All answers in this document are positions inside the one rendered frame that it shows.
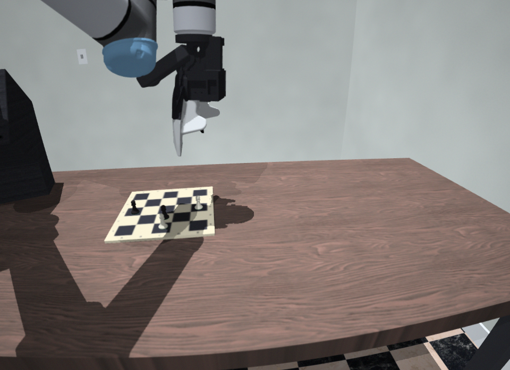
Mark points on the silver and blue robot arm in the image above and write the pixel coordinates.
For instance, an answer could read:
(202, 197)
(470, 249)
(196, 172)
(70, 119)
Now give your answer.
(127, 30)

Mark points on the white chess pawn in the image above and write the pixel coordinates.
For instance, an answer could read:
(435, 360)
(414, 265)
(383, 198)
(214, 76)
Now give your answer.
(198, 206)
(162, 225)

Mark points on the black and cream chessboard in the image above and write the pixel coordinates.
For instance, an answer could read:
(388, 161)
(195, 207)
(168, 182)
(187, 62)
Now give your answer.
(184, 220)

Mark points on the black pawn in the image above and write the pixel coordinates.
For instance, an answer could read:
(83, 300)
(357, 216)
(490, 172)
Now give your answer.
(163, 209)
(134, 208)

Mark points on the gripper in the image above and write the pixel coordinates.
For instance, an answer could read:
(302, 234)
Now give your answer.
(202, 74)

